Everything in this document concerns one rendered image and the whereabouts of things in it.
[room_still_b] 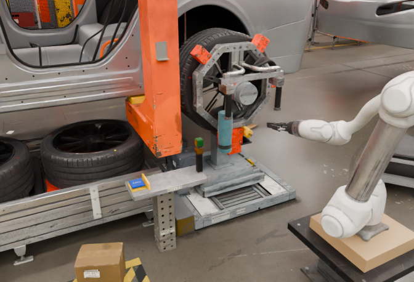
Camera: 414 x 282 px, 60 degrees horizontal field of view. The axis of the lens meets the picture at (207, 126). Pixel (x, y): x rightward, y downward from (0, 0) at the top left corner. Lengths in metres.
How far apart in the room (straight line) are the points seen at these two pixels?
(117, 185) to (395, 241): 1.49
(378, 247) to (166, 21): 1.47
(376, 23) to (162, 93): 3.06
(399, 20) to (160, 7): 3.07
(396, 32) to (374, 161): 3.07
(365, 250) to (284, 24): 1.78
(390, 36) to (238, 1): 2.25
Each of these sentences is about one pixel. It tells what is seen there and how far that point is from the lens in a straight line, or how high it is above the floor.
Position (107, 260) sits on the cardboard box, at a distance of 1.99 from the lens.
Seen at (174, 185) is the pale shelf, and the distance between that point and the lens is 1.98.
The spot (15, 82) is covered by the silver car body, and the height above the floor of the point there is 0.92.
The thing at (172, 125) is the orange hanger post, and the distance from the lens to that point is 2.06.
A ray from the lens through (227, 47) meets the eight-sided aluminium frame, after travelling 2.17.
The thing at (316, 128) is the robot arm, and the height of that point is 0.82.
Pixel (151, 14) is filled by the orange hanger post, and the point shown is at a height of 1.32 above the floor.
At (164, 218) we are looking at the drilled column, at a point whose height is 0.23.
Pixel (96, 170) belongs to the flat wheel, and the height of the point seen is 0.42.
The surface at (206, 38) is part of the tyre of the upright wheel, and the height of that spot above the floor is 1.15.
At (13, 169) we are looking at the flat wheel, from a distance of 2.32.
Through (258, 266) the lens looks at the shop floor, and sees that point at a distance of 2.17.
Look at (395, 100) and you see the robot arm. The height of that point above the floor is 1.12.
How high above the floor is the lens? 1.50
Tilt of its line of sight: 23 degrees down
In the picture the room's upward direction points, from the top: straight up
